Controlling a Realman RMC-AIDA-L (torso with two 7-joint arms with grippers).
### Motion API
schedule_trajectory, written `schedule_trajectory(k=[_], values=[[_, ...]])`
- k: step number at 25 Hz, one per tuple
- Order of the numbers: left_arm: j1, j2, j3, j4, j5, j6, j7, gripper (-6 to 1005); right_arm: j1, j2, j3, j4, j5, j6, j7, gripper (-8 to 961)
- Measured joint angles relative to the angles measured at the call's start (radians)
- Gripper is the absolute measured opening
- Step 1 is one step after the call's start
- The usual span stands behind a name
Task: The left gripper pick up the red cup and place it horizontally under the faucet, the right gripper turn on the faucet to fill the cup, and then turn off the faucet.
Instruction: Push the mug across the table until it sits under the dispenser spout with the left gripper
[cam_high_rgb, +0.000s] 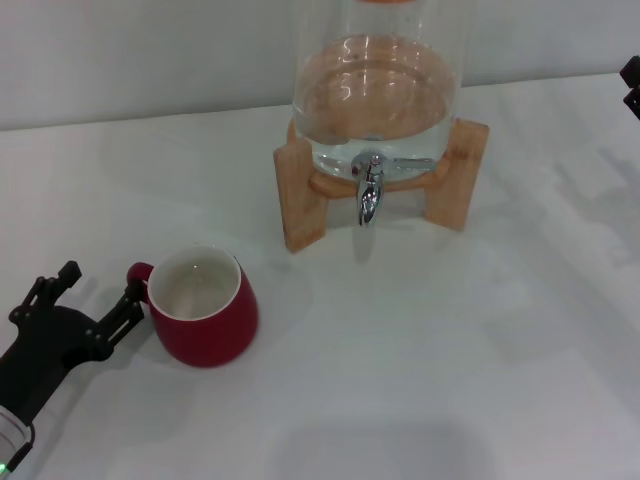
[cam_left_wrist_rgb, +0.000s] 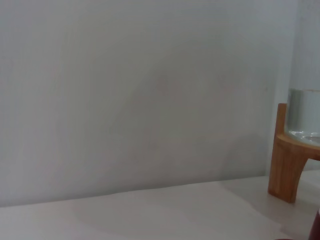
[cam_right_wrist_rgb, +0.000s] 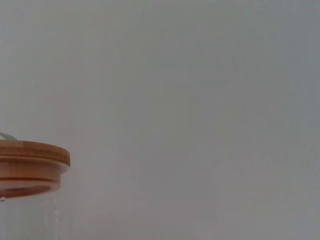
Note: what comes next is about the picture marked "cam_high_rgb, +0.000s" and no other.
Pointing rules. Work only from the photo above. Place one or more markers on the wooden dispenser stand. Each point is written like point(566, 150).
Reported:
point(300, 200)

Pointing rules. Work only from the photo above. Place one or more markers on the glass water dispenser jar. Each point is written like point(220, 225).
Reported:
point(380, 75)

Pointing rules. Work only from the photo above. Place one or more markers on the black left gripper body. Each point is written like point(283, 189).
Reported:
point(40, 350)

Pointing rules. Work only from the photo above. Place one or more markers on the chrome faucet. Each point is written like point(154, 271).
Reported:
point(369, 200)

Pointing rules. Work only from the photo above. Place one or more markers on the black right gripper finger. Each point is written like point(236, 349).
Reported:
point(634, 105)
point(632, 72)

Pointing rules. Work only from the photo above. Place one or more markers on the white patterned tablecloth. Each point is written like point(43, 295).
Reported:
point(450, 375)

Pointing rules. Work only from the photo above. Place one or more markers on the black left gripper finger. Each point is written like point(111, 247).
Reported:
point(120, 325)
point(50, 292)

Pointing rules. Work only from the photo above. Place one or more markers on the red ceramic cup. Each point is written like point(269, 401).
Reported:
point(215, 340)

